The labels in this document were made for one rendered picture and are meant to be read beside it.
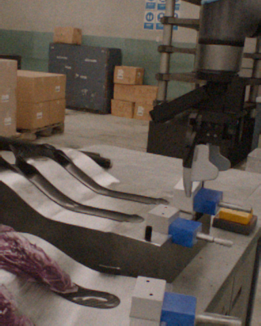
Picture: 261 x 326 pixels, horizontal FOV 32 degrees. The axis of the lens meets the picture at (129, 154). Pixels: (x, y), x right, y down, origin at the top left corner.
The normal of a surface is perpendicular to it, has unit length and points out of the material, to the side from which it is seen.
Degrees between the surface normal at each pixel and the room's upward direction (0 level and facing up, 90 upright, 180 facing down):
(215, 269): 0
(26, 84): 90
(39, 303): 28
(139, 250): 90
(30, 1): 90
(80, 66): 90
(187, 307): 0
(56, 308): 22
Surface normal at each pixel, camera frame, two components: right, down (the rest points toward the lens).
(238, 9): 0.23, 0.24
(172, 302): 0.07, -0.97
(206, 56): -0.67, 0.11
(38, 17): -0.47, 0.17
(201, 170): -0.43, -0.05
